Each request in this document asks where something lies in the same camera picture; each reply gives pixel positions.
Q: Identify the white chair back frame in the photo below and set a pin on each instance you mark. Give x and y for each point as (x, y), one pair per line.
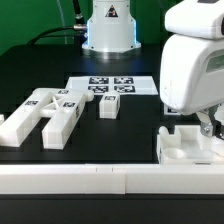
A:
(63, 108)

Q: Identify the white tagged cube nut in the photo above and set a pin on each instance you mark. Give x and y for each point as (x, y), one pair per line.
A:
(170, 112)

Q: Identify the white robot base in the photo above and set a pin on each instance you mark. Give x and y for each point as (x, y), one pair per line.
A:
(111, 31)

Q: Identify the white chair seat part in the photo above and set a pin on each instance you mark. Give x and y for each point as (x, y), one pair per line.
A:
(187, 146)

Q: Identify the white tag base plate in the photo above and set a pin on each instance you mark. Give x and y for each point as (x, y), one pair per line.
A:
(125, 85)

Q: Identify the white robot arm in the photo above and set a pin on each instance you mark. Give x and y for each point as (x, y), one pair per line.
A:
(199, 19)

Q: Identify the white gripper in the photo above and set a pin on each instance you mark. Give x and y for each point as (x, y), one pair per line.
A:
(192, 77)

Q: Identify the white front fence rail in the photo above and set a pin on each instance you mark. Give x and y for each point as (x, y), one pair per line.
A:
(112, 179)

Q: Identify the white part at left edge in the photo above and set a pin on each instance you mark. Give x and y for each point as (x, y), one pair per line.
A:
(1, 119)

